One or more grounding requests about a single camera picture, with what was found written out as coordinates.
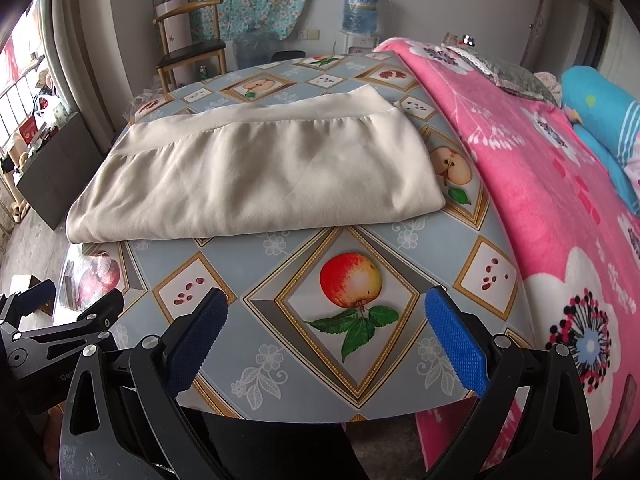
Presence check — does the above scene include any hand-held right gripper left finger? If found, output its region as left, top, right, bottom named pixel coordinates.
left=59, top=287, right=229, bottom=480

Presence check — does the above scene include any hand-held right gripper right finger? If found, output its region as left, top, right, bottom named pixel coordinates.
left=424, top=285, right=603, bottom=480

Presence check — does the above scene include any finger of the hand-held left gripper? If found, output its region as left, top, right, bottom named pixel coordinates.
left=20, top=292, right=125, bottom=361
left=0, top=279, right=57, bottom=333

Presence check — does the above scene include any cream jacket with black trim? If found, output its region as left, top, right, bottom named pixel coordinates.
left=65, top=84, right=446, bottom=245

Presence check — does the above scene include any red patterned bag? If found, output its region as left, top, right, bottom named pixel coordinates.
left=60, top=252, right=123, bottom=311

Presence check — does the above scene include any table with fruit-print cloth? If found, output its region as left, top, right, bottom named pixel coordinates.
left=59, top=52, right=533, bottom=423

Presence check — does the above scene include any dark grey cabinet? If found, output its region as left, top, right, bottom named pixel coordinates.
left=15, top=110, right=108, bottom=231

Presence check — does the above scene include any mannequin with black shorts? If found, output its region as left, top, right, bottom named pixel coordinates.
left=0, top=152, right=28, bottom=223

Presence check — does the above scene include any pink floral blanket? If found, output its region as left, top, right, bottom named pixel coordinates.
left=372, top=36, right=640, bottom=480

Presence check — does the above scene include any white bag with goods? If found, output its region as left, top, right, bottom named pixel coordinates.
left=32, top=92, right=68, bottom=121

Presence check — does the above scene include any grey curtain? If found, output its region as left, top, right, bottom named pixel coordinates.
left=50, top=0, right=121, bottom=136

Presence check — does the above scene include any blue pillow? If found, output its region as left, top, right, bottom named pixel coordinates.
left=560, top=65, right=640, bottom=201

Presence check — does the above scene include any wooden chair with dark seat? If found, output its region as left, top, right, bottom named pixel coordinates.
left=152, top=0, right=238, bottom=93

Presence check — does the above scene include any empty clear water bottle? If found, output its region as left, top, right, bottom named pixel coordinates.
left=235, top=30, right=273, bottom=70

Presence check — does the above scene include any white cylinder box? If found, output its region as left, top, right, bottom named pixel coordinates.
left=154, top=0, right=193, bottom=58

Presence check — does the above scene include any white water dispenser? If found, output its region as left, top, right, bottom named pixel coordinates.
left=337, top=30, right=381, bottom=56

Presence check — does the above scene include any blue water bottle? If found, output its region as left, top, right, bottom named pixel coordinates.
left=341, top=0, right=383, bottom=36

